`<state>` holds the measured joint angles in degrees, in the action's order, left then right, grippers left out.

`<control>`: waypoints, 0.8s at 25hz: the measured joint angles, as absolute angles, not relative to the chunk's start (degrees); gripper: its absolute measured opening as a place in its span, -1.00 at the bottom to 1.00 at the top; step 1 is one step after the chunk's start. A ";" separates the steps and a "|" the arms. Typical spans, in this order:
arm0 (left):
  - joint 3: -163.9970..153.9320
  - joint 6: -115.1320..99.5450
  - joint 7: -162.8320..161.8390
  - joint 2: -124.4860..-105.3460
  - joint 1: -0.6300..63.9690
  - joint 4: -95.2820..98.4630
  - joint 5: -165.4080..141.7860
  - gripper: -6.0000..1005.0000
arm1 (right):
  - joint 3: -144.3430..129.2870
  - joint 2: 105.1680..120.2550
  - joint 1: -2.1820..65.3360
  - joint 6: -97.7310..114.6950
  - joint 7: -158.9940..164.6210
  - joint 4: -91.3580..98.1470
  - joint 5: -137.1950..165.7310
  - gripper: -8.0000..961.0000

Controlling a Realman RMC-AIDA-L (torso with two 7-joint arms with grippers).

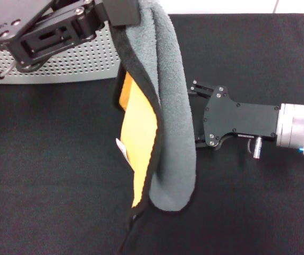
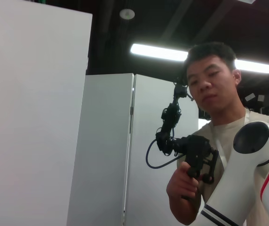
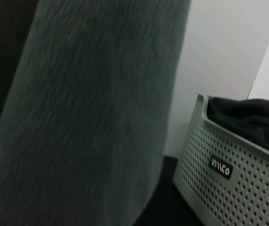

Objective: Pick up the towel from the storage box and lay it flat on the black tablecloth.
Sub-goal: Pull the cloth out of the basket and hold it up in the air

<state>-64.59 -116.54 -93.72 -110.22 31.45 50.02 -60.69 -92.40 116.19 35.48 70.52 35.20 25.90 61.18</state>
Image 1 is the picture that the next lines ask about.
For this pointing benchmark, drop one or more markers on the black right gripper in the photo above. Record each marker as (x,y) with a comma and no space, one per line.
(237,119)

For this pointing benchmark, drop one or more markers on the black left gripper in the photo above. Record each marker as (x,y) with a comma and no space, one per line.
(8,16)

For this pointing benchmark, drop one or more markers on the grey towel with black trim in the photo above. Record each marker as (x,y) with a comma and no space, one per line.
(173,106)

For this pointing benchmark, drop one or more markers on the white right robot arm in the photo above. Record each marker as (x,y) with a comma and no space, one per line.
(295,125)

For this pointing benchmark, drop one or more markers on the grey perforated storage box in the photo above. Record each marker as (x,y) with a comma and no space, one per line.
(75,66)

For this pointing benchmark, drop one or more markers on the black tablecloth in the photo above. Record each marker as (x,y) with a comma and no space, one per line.
(61,159)

